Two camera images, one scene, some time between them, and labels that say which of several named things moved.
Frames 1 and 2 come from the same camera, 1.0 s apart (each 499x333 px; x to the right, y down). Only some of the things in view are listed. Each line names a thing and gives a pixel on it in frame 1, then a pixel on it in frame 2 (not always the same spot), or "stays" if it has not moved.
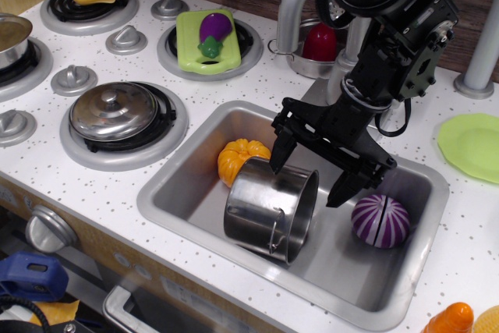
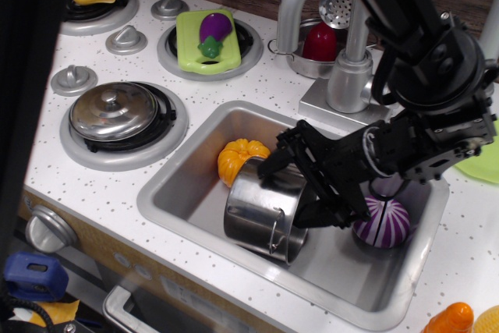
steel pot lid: (113, 111) stays
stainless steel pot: (270, 214) stays
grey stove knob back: (168, 8) stays
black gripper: (341, 132) -> (342, 163)
